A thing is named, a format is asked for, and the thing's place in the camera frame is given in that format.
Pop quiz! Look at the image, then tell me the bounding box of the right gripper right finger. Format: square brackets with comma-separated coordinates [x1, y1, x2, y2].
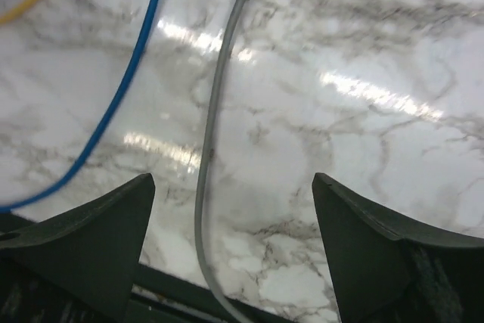
[312, 173, 483, 322]

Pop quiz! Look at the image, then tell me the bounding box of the grey ethernet cable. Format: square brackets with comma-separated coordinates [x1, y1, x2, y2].
[193, 0, 273, 323]

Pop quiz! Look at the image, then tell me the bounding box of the blue ethernet cable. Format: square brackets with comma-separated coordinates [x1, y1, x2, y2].
[0, 0, 173, 212]

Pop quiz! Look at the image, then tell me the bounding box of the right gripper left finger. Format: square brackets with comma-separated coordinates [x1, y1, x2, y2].
[1, 174, 155, 322]

